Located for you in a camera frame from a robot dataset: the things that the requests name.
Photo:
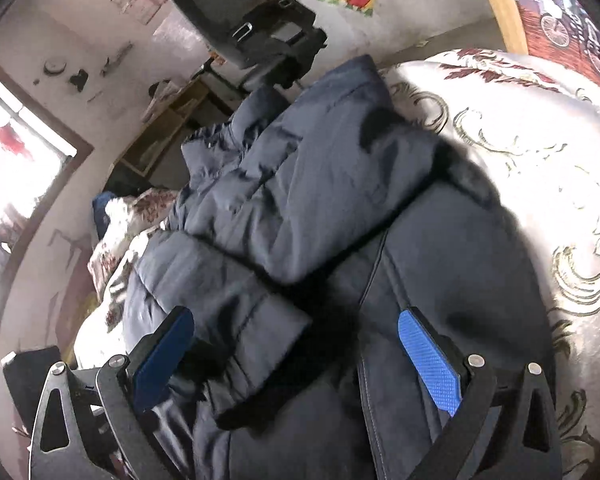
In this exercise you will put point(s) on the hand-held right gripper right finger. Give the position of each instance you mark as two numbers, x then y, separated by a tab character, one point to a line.
430	365

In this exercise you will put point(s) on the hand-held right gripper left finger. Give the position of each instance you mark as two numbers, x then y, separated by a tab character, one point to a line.
162	360

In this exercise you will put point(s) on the navy puffer jacket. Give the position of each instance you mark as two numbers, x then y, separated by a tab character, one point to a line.
305	185

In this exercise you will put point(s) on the blue pillow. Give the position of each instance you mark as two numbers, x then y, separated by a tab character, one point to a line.
100	212

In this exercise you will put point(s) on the floral printed bed blanket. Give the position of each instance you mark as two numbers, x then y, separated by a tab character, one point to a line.
530	160

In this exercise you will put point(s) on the wooden desk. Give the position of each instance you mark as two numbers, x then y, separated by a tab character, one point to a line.
160	130

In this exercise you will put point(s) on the stack of papers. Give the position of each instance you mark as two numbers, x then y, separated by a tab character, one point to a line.
162	92

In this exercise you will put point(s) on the round white fixture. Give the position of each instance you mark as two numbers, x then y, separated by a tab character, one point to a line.
55	66

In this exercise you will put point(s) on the black mesh office chair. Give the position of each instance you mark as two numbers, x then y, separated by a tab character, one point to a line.
215	10

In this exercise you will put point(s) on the wooden board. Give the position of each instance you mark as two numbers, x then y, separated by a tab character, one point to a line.
502	5

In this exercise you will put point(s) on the window with brown frame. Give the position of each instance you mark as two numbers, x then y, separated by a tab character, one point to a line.
10	185

